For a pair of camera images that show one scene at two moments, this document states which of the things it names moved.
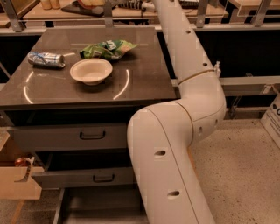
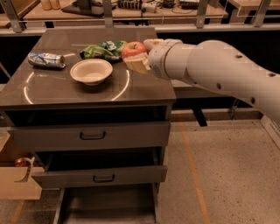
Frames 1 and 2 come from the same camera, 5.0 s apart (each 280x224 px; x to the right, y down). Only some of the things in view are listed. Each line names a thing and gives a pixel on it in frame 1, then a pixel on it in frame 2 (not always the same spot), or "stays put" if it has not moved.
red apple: x=80 y=2 → x=132 y=47
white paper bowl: x=91 y=71 stays put
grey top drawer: x=69 y=136 stays put
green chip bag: x=112 y=49 stays put
